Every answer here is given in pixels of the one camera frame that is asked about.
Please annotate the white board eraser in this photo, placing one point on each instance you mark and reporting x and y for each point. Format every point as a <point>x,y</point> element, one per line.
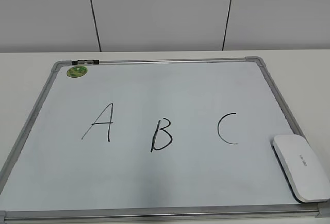
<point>302,168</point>

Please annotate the green round magnet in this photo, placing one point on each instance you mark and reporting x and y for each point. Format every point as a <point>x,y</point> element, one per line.
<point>77,71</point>

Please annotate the white board with grey frame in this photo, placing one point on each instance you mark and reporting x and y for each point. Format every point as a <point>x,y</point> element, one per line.
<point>135,140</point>

